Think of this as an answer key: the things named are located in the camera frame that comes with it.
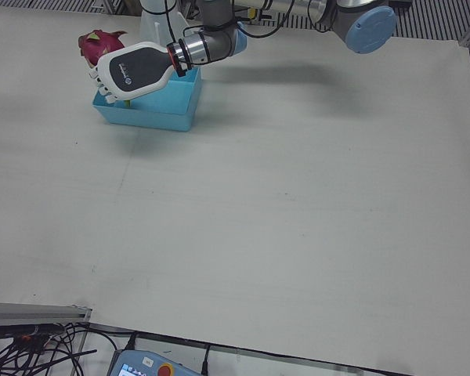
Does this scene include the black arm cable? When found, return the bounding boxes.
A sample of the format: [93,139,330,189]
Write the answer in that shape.
[162,0,340,45]

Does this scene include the grey blue teach pendant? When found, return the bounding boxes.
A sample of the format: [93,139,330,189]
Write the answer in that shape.
[107,347,203,376]

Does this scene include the pink dragon fruit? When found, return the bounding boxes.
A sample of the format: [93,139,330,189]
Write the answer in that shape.
[77,30,128,68]

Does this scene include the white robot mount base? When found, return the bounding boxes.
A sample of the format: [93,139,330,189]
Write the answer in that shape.
[139,0,187,45]

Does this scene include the aluminium profile rail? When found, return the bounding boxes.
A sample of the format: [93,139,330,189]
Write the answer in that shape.
[0,301,92,324]

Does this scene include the tangled black cables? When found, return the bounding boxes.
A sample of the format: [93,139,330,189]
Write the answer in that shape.
[0,320,119,376]

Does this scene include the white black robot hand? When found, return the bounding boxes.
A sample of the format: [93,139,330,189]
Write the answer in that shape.
[87,41,178,105]

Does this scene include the light blue plastic bin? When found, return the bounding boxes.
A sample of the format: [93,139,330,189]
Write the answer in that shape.
[92,66,204,132]

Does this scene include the black cylindrical bar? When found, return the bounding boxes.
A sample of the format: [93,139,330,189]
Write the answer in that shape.
[0,322,64,342]

